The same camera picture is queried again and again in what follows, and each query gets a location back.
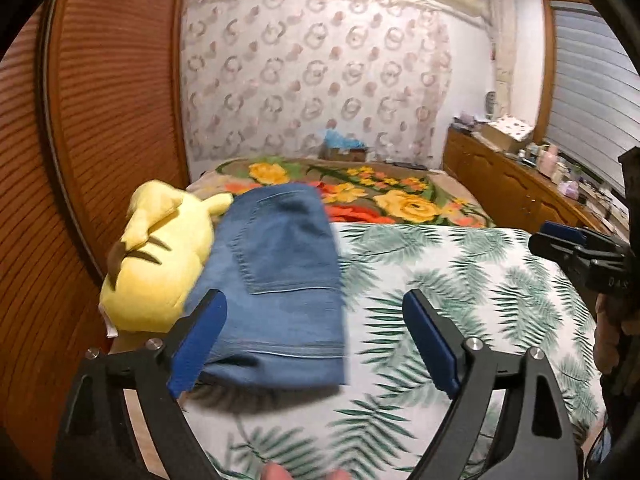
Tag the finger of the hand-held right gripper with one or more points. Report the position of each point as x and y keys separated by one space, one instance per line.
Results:
x=565 y=231
x=560 y=251

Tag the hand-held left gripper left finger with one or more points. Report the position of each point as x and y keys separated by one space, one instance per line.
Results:
x=197 y=342

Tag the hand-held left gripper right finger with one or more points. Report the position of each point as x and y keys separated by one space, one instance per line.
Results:
x=432 y=342

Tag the blue denim pants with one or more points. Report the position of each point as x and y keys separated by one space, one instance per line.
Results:
x=280 y=285

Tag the person's right hand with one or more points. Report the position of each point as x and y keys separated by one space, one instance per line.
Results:
x=607 y=335

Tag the person's left hand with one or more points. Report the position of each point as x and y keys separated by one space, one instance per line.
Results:
x=280 y=474

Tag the purple pouch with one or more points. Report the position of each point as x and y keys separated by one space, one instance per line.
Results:
x=570 y=189

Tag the leaf print quilt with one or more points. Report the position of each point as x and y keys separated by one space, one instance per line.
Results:
x=450 y=280

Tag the pink bottle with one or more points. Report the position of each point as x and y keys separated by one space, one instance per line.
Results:
x=549 y=159

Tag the yellow plush toy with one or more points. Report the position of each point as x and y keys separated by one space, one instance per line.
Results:
x=150 y=270

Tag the wooden cabinet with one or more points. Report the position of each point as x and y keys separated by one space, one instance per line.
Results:
x=500 y=170

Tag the dotted white box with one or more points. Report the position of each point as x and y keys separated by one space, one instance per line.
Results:
x=507 y=132

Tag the floral blanket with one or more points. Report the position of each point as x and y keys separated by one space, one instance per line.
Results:
x=400 y=200

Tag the small white fan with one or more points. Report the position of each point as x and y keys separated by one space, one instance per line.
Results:
x=491 y=103

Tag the grey window blind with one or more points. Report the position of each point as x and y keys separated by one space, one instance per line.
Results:
x=595 y=85

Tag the wooden louvered wardrobe door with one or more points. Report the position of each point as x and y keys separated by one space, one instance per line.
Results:
x=30 y=240
x=115 y=110

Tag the beige window curtain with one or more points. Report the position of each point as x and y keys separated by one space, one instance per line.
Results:
x=500 y=45

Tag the wooden window frame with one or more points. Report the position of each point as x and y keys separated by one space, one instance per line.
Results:
x=545 y=70

